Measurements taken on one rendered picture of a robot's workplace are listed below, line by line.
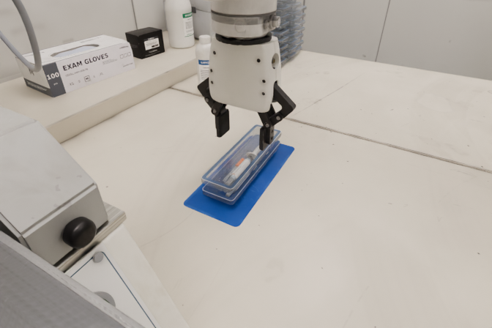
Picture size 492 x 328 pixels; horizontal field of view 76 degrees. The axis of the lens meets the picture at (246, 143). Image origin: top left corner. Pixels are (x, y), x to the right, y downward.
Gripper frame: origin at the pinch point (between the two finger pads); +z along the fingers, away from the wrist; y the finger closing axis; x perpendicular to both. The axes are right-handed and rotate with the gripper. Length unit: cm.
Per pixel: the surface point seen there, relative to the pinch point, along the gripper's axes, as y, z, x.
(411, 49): -19, 39, -206
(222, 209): -1.4, 8.2, 9.2
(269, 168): -3.5, 8.2, -3.0
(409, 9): -11, 13, -207
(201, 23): 44, -2, -51
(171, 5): 46, -9, -40
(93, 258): -5.8, -8.9, 31.0
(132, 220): 9.0, 8.3, 17.4
